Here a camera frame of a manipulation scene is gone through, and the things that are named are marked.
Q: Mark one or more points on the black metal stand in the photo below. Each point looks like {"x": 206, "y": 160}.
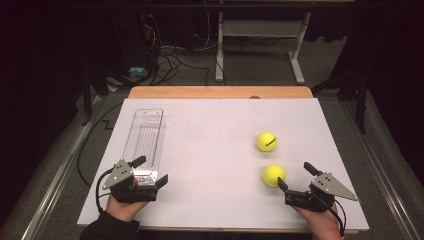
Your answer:
{"x": 361, "y": 96}
{"x": 87, "y": 96}

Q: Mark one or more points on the yellow tennis ball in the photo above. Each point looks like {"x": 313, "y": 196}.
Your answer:
{"x": 266, "y": 141}
{"x": 273, "y": 174}

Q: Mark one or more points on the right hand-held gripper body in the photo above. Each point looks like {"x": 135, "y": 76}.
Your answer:
{"x": 328, "y": 185}

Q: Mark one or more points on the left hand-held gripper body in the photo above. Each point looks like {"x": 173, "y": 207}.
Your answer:
{"x": 117, "y": 175}

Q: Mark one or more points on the wooden table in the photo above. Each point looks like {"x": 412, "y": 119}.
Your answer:
{"x": 220, "y": 92}

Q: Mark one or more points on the teal small box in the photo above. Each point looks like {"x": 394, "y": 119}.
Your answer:
{"x": 138, "y": 71}

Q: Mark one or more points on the dark computer tower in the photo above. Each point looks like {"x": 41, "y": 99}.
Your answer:
{"x": 133, "y": 36}

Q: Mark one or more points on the person's right hand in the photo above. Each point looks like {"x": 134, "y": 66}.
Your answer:
{"x": 323, "y": 225}

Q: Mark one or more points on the person's left hand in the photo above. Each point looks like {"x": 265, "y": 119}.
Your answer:
{"x": 123, "y": 210}

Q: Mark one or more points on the white metal desk frame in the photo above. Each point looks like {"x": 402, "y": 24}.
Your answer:
{"x": 260, "y": 28}

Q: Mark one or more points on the clear plastic tray container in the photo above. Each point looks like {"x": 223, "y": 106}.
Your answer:
{"x": 146, "y": 136}

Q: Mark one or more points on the white table mat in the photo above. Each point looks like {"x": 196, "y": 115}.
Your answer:
{"x": 216, "y": 160}

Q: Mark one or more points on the metal floor rail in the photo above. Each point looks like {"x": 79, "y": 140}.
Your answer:
{"x": 56, "y": 173}
{"x": 383, "y": 173}

